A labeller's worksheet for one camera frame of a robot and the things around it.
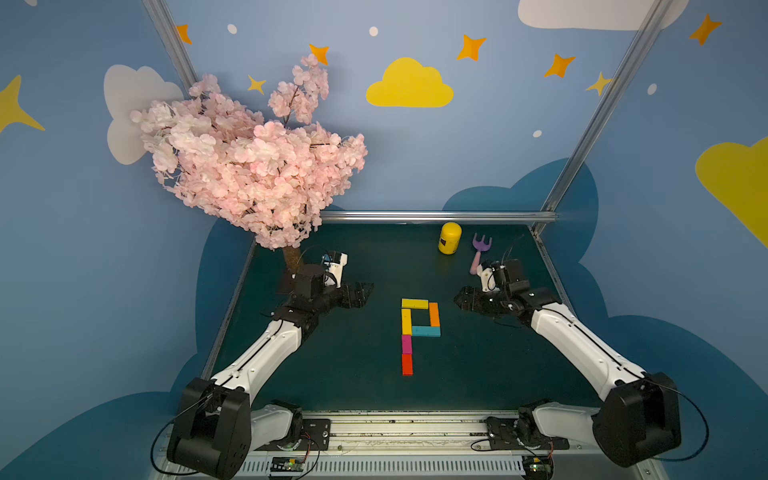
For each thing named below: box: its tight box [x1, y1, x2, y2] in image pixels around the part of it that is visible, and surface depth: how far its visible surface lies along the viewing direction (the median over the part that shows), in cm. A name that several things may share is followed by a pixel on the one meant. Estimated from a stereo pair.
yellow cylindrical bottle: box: [438, 222, 462, 255], surface depth 110 cm
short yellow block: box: [401, 298, 429, 310], surface depth 100 cm
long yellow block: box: [401, 308, 412, 336], surface depth 95 cm
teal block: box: [412, 326, 441, 337], surface depth 94 cm
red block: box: [402, 354, 413, 376], surface depth 86 cm
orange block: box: [429, 302, 441, 327], surface depth 98 cm
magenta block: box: [401, 335, 413, 354], surface depth 90 cm
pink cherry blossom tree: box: [130, 56, 367, 272], surface depth 66 cm
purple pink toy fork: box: [470, 233, 492, 276], surface depth 117 cm
